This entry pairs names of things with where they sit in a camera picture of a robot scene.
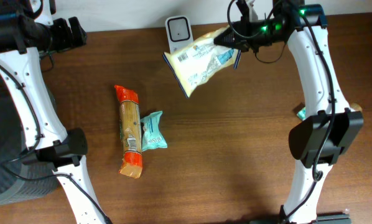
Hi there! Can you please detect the cream snack bag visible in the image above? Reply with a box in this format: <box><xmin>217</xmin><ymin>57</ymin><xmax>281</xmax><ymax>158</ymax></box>
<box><xmin>163</xmin><ymin>27</ymin><xmax>241</xmax><ymax>98</ymax></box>

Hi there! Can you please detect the orange spaghetti packet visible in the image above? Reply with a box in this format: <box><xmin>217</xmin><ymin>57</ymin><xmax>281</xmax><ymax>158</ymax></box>
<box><xmin>114</xmin><ymin>85</ymin><xmax>143</xmax><ymax>179</ymax></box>

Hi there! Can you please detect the small teal tissue pack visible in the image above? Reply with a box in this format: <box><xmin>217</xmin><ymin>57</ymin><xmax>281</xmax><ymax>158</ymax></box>
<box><xmin>297</xmin><ymin>107</ymin><xmax>306</xmax><ymax>121</ymax></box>

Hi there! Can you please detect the teal wipes pouch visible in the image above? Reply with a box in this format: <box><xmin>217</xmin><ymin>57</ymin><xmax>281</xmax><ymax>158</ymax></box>
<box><xmin>141</xmin><ymin>111</ymin><xmax>167</xmax><ymax>152</ymax></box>

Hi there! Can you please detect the white bottle with wooden cap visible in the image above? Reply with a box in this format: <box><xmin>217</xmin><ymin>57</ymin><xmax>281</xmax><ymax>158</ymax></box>
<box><xmin>350</xmin><ymin>103</ymin><xmax>363</xmax><ymax>112</ymax></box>

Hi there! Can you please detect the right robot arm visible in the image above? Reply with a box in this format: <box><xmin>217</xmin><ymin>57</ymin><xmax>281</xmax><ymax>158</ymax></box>
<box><xmin>214</xmin><ymin>0</ymin><xmax>363</xmax><ymax>224</ymax></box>

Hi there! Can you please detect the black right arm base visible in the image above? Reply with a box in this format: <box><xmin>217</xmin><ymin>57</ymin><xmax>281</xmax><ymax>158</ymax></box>
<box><xmin>247</xmin><ymin>213</ymin><xmax>352</xmax><ymax>224</ymax></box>

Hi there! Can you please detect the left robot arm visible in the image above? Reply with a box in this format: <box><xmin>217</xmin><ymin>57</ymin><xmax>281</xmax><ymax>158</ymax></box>
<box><xmin>0</xmin><ymin>1</ymin><xmax>110</xmax><ymax>223</ymax></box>

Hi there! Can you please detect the white barcode scanner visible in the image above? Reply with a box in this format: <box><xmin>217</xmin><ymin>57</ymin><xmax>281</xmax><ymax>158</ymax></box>
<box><xmin>165</xmin><ymin>16</ymin><xmax>193</xmax><ymax>53</ymax></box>

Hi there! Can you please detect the grey plastic mesh basket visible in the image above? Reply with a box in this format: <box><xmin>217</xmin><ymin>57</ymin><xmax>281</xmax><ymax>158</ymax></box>
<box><xmin>0</xmin><ymin>76</ymin><xmax>58</xmax><ymax>205</ymax></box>

